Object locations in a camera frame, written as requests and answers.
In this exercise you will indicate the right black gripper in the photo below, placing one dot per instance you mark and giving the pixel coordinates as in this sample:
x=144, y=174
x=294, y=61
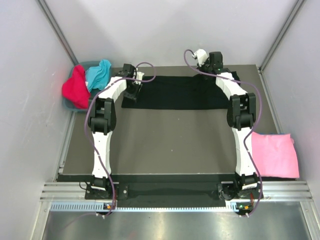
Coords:
x=200, y=68

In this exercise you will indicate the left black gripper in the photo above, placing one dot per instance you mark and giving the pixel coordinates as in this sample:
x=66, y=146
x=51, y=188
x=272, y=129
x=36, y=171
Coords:
x=134, y=96

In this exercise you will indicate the black t shirt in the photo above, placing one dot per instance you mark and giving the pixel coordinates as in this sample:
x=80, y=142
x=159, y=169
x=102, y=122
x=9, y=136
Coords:
x=198, y=92

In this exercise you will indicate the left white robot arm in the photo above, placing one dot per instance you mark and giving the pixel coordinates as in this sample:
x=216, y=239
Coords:
x=102, y=121

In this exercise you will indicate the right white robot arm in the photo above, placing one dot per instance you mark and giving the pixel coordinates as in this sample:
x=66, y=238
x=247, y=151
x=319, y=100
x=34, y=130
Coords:
x=241, y=117

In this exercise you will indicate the teal t shirt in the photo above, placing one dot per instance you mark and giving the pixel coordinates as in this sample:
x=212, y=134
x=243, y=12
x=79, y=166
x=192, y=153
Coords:
x=98, y=77

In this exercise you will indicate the blue laundry basket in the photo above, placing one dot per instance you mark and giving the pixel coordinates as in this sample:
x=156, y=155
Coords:
x=86, y=66

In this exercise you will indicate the red t shirt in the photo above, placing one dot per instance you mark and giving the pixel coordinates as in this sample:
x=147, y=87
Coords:
x=75, y=89

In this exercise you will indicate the folded pink t shirt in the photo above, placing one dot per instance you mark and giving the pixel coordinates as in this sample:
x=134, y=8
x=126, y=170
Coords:
x=275, y=155

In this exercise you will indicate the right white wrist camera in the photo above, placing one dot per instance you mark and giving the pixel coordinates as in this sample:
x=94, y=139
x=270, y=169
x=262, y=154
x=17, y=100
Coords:
x=201, y=56

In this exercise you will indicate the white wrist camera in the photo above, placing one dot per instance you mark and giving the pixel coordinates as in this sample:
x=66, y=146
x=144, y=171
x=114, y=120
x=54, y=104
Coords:
x=139, y=77
x=201, y=56

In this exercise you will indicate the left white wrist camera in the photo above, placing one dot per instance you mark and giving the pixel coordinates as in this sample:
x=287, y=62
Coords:
x=139, y=77

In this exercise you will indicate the right aluminium frame post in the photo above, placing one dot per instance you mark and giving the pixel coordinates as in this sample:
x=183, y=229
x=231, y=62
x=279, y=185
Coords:
x=289, y=20

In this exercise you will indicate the aluminium frame post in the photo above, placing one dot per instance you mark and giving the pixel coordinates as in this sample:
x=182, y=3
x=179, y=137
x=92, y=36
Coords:
x=57, y=30
x=289, y=20

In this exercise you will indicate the slotted grey cable duct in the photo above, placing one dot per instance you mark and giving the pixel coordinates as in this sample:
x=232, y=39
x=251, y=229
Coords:
x=104, y=207

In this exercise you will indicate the left aluminium frame post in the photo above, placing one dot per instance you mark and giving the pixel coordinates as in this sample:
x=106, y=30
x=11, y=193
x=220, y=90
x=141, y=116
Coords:
x=57, y=30

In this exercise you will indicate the aluminium front rail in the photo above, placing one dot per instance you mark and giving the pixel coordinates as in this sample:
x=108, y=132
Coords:
x=276, y=191

